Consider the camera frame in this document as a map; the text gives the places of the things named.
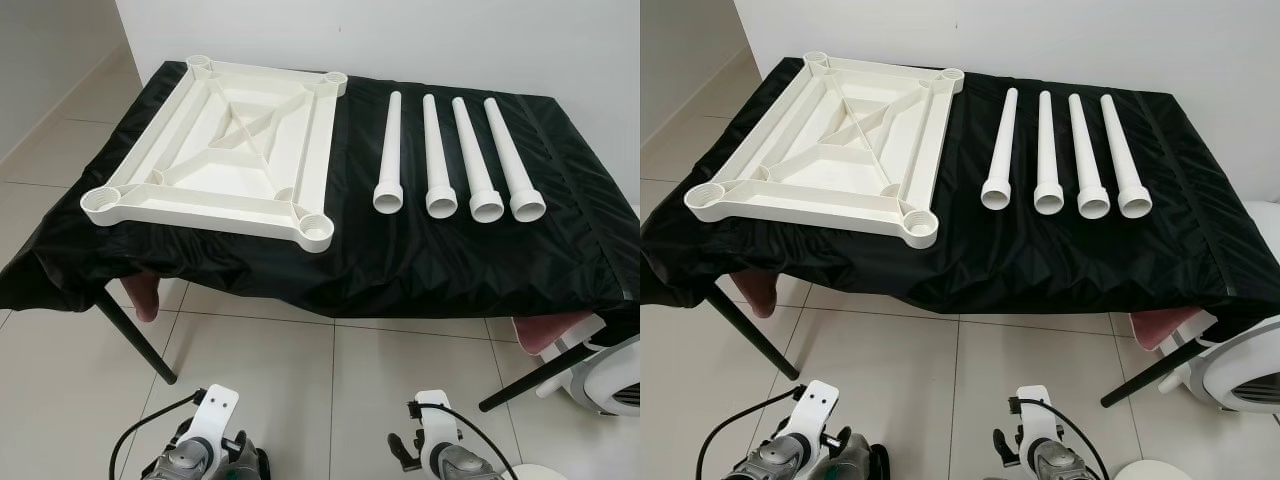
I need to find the black tablecloth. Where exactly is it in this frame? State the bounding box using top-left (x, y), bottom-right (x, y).
top-left (0, 60), bottom-right (641, 321)
top-left (640, 55), bottom-right (1280, 321)

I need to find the black metal table leg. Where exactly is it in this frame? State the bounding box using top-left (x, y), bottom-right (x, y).
top-left (95, 285), bottom-right (179, 386)
top-left (478, 330), bottom-right (613, 414)
top-left (1100, 340), bottom-right (1216, 408)
top-left (712, 283), bottom-right (801, 381)

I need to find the white plastic children table top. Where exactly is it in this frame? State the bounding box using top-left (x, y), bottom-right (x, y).
top-left (683, 50), bottom-right (966, 249)
top-left (80, 55), bottom-right (349, 253)

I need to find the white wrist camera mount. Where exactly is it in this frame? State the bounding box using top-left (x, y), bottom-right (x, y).
top-left (415, 390), bottom-right (461, 471)
top-left (785, 380), bottom-right (841, 451)
top-left (1015, 385), bottom-right (1063, 446)
top-left (185, 385), bottom-right (241, 461)

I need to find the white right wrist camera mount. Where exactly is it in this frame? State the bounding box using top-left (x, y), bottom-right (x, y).
top-left (415, 390), bottom-right (461, 471)
top-left (1015, 385), bottom-right (1063, 446)

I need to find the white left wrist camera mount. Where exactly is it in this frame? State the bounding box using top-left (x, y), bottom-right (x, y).
top-left (185, 385), bottom-right (241, 461)
top-left (785, 380), bottom-right (841, 451)

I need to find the pink cloth piece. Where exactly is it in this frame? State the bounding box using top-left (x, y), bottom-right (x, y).
top-left (733, 268), bottom-right (781, 319)
top-left (1130, 305), bottom-right (1206, 351)
top-left (515, 312), bottom-right (593, 356)
top-left (122, 272), bottom-right (163, 323)

